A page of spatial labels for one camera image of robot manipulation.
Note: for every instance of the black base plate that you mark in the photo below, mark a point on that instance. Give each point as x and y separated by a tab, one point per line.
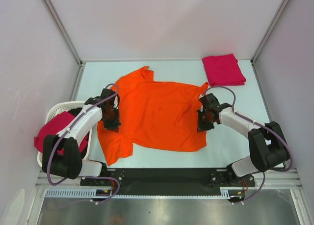
170	181

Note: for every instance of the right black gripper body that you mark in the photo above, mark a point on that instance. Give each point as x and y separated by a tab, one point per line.
204	123

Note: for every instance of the grey slotted cable duct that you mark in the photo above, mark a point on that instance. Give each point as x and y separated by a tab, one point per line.
100	194

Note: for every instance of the white plastic laundry basket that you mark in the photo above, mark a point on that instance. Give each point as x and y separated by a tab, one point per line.
67	106

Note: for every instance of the orange t shirt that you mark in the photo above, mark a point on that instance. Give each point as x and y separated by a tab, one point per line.
157	115

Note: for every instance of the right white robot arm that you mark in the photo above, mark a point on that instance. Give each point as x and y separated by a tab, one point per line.
267	145

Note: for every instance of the black garment in basket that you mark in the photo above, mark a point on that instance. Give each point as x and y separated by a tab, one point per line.
74	112

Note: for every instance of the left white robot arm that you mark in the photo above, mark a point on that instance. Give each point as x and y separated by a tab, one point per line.
61	158

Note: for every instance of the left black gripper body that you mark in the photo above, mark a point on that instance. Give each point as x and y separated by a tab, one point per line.
111	121

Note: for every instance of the magenta t shirt in basket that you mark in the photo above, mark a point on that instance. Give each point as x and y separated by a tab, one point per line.
56	124

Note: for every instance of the folded magenta t shirt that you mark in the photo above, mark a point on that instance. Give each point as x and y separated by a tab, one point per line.
223	71

